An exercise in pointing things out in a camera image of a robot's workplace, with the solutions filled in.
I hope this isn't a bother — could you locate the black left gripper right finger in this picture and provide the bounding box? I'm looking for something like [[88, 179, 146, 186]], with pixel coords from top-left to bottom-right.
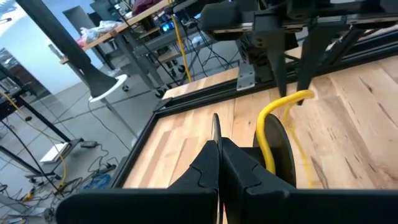
[[221, 137, 398, 224]]

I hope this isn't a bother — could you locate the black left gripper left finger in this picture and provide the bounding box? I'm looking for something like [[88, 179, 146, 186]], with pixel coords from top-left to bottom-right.
[[57, 139, 220, 224]]

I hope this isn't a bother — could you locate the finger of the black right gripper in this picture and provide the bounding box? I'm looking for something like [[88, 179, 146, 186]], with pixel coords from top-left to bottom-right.
[[263, 30, 287, 98], [296, 26, 331, 106]]

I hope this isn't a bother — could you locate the thin yellow wire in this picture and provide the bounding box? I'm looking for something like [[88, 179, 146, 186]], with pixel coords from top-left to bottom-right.
[[255, 89, 315, 190]]

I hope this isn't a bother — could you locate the white flat box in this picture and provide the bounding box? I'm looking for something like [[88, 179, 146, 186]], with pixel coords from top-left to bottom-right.
[[39, 142, 71, 165]]

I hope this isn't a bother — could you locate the wooden top workbench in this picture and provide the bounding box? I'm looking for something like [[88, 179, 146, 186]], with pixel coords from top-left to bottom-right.
[[59, 0, 200, 97]]

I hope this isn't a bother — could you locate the black tripod stand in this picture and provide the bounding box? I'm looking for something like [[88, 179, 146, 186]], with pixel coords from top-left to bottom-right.
[[0, 62, 84, 190]]

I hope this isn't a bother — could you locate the clear plastic bag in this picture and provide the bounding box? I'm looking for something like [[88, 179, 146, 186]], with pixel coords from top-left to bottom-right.
[[79, 19, 123, 40]]

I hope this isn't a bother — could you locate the grey round-base floor stand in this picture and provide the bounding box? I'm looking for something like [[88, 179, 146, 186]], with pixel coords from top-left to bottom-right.
[[17, 0, 129, 103]]

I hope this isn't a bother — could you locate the coiled blue cable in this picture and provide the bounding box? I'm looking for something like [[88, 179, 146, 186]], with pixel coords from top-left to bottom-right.
[[81, 172, 112, 190]]

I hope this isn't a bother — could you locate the thin yellow floor cable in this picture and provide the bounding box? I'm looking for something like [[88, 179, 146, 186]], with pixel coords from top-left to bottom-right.
[[0, 89, 68, 202]]

